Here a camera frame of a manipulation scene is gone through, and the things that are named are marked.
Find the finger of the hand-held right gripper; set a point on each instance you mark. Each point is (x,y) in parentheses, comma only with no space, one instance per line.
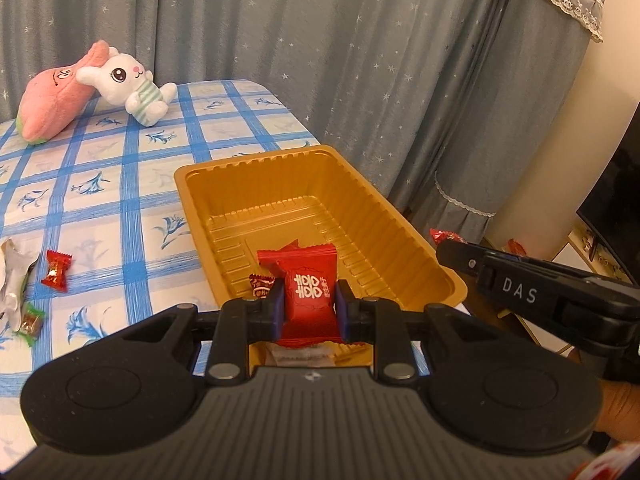
(457,260)

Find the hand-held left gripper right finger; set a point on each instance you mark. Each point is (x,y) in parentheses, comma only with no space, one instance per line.
(341,307)

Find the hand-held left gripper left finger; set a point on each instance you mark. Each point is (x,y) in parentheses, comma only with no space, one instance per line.
(276,307)

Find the small brown-red candy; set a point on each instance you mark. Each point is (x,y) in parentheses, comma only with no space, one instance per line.
(261,286)

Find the shiny red candy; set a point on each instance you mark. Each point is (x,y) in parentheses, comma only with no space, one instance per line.
(445,235)

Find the large red candy packet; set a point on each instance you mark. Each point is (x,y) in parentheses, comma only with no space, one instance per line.
(307,285)

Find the white snack packet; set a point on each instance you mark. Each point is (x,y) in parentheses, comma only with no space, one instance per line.
(300,357)

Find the golden plastic tray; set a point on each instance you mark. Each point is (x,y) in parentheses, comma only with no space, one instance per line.
(280,185)

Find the small red gold candy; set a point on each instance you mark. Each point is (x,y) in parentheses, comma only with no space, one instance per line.
(56,270)

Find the green brown candy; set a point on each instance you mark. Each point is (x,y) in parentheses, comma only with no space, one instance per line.
(32,321)

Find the silver foil wrapper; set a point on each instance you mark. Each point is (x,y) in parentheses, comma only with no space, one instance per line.
(12,280)

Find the person's right hand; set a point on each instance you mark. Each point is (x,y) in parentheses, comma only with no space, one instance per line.
(622,410)

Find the black television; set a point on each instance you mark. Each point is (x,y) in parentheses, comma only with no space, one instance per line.
(617,210)

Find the lace-trimmed grey cover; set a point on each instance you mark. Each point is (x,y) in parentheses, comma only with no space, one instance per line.
(500,110)

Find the red white patterned clothing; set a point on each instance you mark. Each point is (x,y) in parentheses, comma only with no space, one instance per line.
(607,462)

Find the blue checked tablecloth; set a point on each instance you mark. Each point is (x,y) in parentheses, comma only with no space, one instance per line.
(125,220)

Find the grey star-print curtain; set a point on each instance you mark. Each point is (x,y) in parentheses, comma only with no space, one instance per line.
(300,35)

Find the white rabbit plush toy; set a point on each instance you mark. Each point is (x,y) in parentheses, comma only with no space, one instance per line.
(120,72)

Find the pink plush toy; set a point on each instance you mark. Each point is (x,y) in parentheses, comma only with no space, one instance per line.
(50,100)

